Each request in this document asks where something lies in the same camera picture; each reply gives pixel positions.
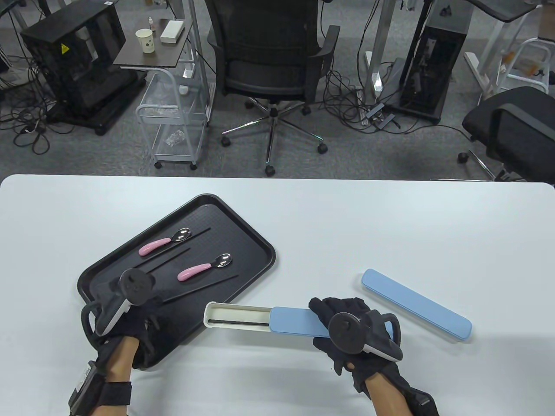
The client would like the black plastic tray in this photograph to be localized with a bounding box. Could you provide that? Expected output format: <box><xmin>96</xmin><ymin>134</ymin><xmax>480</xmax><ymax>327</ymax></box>
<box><xmin>77</xmin><ymin>194</ymin><xmax>277</xmax><ymax>371</ymax></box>

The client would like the black wrist strap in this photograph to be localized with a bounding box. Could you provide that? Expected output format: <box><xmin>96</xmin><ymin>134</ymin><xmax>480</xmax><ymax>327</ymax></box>
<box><xmin>92</xmin><ymin>378</ymin><xmax>133</xmax><ymax>409</ymax></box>

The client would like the white desk leg with foot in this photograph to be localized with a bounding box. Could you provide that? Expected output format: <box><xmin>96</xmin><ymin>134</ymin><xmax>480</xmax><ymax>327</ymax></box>
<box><xmin>464</xmin><ymin>17</ymin><xmax>521</xmax><ymax>102</ymax></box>

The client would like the pink handled spoon utensil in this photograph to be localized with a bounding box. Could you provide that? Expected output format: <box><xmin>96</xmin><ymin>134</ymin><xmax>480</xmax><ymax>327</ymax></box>
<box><xmin>138</xmin><ymin>228</ymin><xmax>193</xmax><ymax>257</ymax></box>
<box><xmin>177</xmin><ymin>254</ymin><xmax>232</xmax><ymax>279</ymax></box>

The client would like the black padded office chair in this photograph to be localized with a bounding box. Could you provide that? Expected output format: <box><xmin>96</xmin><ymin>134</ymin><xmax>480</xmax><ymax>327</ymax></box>
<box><xmin>457</xmin><ymin>86</ymin><xmax>555</xmax><ymax>182</ymax></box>

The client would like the black labelled wrist box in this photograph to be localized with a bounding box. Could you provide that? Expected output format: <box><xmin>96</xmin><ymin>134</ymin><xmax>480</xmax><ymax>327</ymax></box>
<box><xmin>408</xmin><ymin>389</ymin><xmax>439</xmax><ymax>416</ymax></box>
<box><xmin>68</xmin><ymin>361</ymin><xmax>102</xmax><ymax>416</ymax></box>

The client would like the black white hand controller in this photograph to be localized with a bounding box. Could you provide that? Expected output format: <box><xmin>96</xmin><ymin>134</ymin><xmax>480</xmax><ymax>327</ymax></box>
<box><xmin>81</xmin><ymin>268</ymin><xmax>156</xmax><ymax>347</ymax></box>
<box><xmin>327</xmin><ymin>312</ymin><xmax>403</xmax><ymax>361</ymax></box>

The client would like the dark grey desk top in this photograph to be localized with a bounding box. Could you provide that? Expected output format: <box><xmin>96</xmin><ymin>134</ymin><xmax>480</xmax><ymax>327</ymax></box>
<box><xmin>466</xmin><ymin>0</ymin><xmax>545</xmax><ymax>23</ymax></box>

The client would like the white flat box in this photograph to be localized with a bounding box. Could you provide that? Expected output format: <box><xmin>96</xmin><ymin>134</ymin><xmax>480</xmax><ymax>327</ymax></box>
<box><xmin>160</xmin><ymin>21</ymin><xmax>185</xmax><ymax>44</ymax></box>

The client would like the black cable bundle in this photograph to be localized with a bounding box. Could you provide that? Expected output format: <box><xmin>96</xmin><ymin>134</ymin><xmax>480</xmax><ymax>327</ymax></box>
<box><xmin>323</xmin><ymin>65</ymin><xmax>473</xmax><ymax>139</ymax></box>
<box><xmin>0</xmin><ymin>52</ymin><xmax>57</xmax><ymax>154</ymax></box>

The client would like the blue sliding lunch box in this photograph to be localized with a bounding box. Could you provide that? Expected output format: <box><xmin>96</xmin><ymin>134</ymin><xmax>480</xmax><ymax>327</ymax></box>
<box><xmin>204</xmin><ymin>302</ymin><xmax>396</xmax><ymax>343</ymax></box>
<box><xmin>361</xmin><ymin>269</ymin><xmax>473</xmax><ymax>343</ymax></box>

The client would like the brown side table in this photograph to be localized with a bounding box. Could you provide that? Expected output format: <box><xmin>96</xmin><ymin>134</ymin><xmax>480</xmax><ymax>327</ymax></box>
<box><xmin>114</xmin><ymin>19</ymin><xmax>194</xmax><ymax>70</ymax></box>

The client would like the white tubular stool frame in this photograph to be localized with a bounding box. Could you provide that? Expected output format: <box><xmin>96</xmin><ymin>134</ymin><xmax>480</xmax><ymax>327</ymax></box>
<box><xmin>494</xmin><ymin>38</ymin><xmax>553</xmax><ymax>94</ymax></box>

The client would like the person's left hand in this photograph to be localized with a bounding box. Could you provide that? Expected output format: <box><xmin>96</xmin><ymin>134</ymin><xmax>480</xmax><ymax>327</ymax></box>
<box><xmin>95</xmin><ymin>299</ymin><xmax>165</xmax><ymax>348</ymax></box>

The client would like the person's left forearm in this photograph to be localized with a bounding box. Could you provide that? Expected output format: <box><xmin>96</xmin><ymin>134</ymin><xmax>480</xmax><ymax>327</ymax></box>
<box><xmin>101</xmin><ymin>337</ymin><xmax>140</xmax><ymax>416</ymax></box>

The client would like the person's right forearm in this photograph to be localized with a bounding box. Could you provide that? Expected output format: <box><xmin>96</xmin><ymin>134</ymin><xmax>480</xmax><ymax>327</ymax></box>
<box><xmin>366</xmin><ymin>375</ymin><xmax>417</xmax><ymax>416</ymax></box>

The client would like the black mesh office chair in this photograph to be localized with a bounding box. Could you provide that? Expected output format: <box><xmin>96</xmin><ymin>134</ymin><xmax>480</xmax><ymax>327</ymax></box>
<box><xmin>204</xmin><ymin>0</ymin><xmax>341</xmax><ymax>177</ymax></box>

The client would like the black computer case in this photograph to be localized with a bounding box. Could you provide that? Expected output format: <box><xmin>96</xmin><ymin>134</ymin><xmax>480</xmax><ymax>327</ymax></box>
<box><xmin>20</xmin><ymin>3</ymin><xmax>127</xmax><ymax>118</ymax></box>

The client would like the person's right hand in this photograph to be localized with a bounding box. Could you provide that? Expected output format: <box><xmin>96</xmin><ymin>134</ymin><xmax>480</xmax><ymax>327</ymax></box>
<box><xmin>309</xmin><ymin>297</ymin><xmax>408</xmax><ymax>395</ymax></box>

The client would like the grey metal pole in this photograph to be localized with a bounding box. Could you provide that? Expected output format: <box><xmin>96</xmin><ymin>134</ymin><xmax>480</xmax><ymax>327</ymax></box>
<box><xmin>186</xmin><ymin>0</ymin><xmax>214</xmax><ymax>127</ymax></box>

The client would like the grey power strip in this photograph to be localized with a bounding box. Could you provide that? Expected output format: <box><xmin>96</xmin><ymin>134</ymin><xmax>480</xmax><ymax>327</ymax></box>
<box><xmin>359</xmin><ymin>103</ymin><xmax>402</xmax><ymax>130</ymax></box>

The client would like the white wheeled wire cart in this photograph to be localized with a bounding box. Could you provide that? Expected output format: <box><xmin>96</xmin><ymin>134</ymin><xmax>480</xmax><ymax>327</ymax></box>
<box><xmin>136</xmin><ymin>69</ymin><xmax>214</xmax><ymax>170</ymax></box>

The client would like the black grey computer tower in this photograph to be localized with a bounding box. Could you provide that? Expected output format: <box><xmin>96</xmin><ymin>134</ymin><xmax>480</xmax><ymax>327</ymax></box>
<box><xmin>398</xmin><ymin>0</ymin><xmax>473</xmax><ymax>122</ymax></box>

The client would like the grey flat panel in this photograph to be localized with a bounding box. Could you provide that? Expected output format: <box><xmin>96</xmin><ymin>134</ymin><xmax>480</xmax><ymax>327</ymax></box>
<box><xmin>382</xmin><ymin>58</ymin><xmax>408</xmax><ymax>106</ymax></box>

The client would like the black wheeled platform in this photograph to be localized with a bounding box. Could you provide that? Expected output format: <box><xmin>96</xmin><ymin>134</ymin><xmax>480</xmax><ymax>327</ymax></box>
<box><xmin>46</xmin><ymin>74</ymin><xmax>148</xmax><ymax>136</ymax></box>

